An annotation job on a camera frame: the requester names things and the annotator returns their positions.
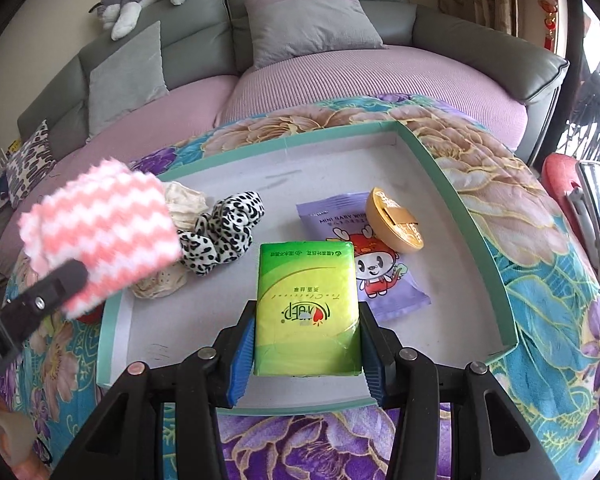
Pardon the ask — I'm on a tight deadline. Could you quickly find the floral blanket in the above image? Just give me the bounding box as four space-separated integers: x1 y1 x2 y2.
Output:
0 92 600 480

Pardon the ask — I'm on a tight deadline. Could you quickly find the teal cardboard box lid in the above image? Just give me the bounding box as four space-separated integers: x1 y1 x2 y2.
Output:
97 120 520 417

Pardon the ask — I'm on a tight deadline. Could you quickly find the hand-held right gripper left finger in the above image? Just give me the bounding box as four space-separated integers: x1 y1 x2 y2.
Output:
50 300 258 480

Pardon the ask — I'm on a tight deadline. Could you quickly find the pink knitted sofa cover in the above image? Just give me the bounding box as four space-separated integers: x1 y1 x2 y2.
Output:
0 42 528 261

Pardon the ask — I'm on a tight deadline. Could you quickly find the stack of books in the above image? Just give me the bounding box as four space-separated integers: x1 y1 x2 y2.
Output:
0 140 23 171

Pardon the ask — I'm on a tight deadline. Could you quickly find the red padded seat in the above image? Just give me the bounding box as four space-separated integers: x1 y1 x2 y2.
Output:
540 154 588 226

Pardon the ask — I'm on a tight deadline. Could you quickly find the green tissue pack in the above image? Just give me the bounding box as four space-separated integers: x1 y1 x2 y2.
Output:
253 241 365 377

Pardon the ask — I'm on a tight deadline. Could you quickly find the cream scrunchie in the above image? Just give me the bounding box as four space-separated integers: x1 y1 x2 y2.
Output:
130 182 211 301

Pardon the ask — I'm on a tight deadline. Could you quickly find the patterned throw pillow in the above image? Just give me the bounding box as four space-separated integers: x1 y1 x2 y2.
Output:
5 120 57 208

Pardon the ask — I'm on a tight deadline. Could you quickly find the leopard print scrunchie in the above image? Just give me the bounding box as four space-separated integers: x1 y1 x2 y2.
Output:
200 191 267 263
177 232 220 277

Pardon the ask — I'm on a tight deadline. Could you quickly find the grey pillow with pink band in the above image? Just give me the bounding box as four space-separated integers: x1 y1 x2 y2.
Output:
243 0 385 71

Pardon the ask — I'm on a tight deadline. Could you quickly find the red hanging decoration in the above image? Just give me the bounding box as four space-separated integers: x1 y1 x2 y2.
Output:
535 0 568 53

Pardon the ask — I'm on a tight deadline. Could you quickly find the round orange puff case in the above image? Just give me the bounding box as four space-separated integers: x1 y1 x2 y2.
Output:
365 187 425 253

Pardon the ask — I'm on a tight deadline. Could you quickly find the black metal chair frame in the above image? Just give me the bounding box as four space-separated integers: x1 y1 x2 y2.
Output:
565 160 600 311

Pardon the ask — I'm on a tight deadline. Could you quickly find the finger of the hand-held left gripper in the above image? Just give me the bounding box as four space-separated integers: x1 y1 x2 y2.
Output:
0 257 91 348

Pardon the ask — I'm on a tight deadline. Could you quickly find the black metal rack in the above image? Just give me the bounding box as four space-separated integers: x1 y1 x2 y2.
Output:
562 60 600 161

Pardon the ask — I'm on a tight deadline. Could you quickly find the plain grey pillow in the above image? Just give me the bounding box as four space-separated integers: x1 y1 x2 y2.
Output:
87 21 170 143

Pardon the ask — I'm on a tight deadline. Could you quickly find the person's left hand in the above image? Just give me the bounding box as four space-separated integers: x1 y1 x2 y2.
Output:
0 390 53 480

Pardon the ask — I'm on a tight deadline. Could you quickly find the pink white striped cloth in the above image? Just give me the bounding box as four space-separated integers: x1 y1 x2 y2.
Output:
19 158 182 320

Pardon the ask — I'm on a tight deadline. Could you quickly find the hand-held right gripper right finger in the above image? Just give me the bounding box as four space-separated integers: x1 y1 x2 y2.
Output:
357 302 563 480

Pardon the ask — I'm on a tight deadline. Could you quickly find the purple wet wipes packet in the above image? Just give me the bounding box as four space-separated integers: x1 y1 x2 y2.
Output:
296 195 432 323

